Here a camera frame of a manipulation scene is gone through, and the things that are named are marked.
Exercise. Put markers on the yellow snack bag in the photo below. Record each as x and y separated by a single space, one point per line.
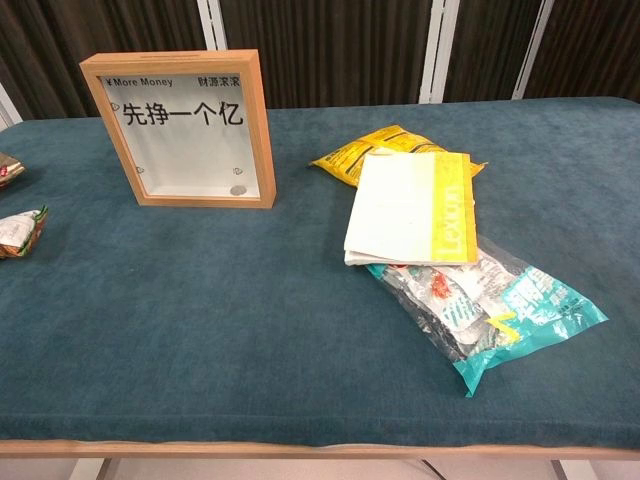
345 157

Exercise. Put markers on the green white snack bag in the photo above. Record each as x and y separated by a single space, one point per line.
20 232

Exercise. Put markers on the teal clear snack bag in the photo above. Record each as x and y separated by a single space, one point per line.
525 320

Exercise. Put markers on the white yellow paper pack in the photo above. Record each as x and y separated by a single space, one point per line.
400 210

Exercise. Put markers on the white partition post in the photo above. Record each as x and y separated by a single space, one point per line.
212 25
532 50
436 50
9 107

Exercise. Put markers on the wooden frame money box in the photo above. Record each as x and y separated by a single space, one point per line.
200 150

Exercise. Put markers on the silver coin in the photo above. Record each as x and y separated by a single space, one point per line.
237 190

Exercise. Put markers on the blue velvet table cloth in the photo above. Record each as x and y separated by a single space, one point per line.
250 350

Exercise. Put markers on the gold red snack pack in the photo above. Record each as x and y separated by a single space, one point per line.
7 172

